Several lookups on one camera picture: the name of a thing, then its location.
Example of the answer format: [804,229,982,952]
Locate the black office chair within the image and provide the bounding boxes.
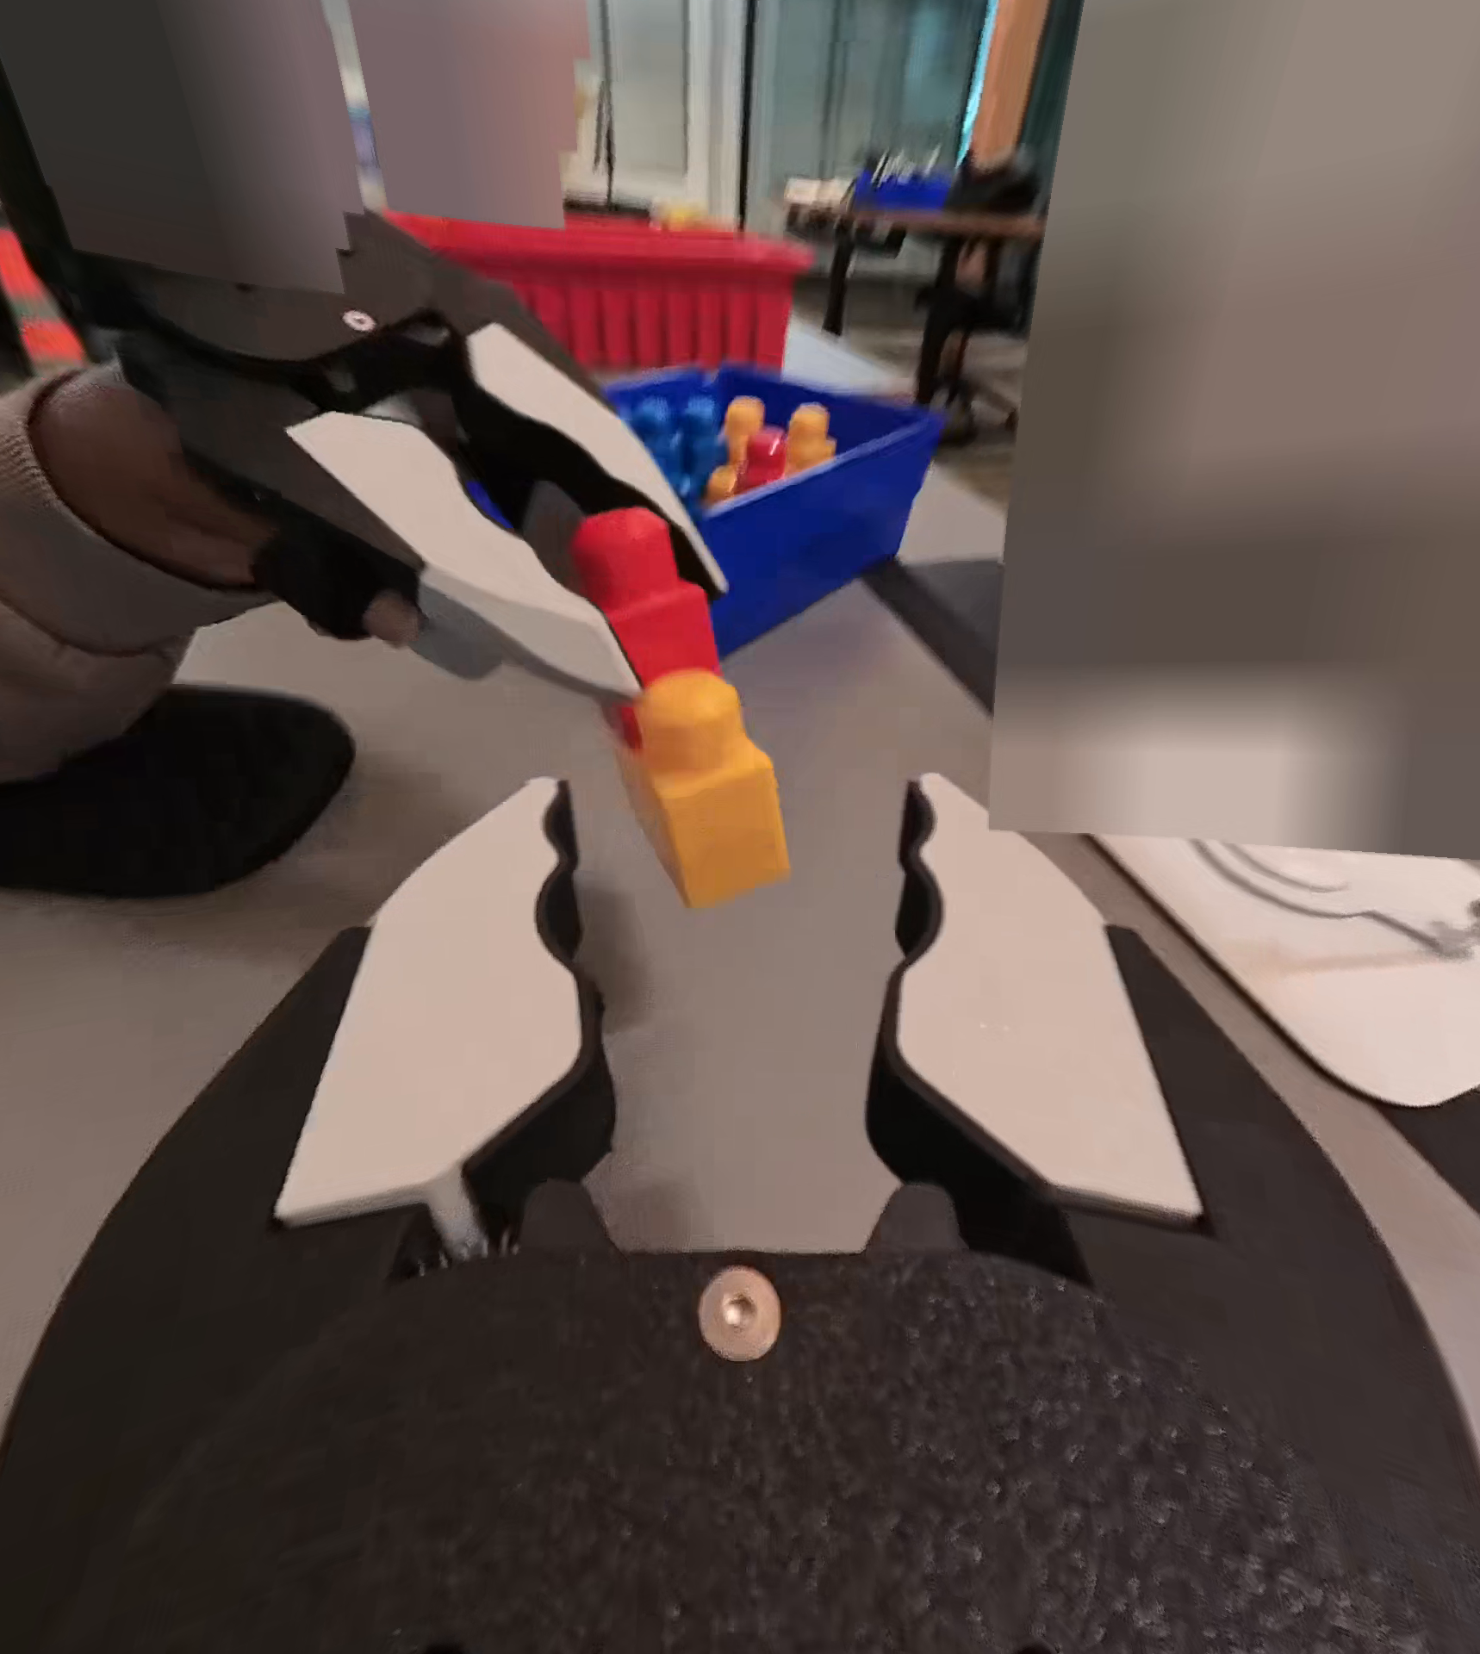
[913,151,1041,439]

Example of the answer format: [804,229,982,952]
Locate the black pad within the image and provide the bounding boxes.
[0,688,352,900]

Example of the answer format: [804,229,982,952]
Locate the red single-stud toy block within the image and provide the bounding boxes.
[569,510,723,753]

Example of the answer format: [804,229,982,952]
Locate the yellow two-stud toy block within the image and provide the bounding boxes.
[623,669,791,911]

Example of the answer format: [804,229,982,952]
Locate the red ribbed plastic bin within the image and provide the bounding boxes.
[388,210,814,373]

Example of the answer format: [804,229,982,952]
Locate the person's left forearm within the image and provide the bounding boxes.
[0,371,274,790]

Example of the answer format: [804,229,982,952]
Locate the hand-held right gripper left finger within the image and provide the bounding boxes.
[274,775,618,1257]

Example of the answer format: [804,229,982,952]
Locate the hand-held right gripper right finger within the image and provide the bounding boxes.
[868,770,1205,1229]

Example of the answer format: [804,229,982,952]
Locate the person's left hand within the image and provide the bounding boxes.
[39,364,422,652]

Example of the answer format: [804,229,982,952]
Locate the wooden pillar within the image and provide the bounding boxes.
[969,0,1052,162]

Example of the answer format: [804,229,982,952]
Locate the pile of coloured toy blocks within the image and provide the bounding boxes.
[623,394,839,510]

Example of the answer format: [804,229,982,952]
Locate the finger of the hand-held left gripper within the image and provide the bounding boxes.
[286,413,644,701]
[461,324,732,603]

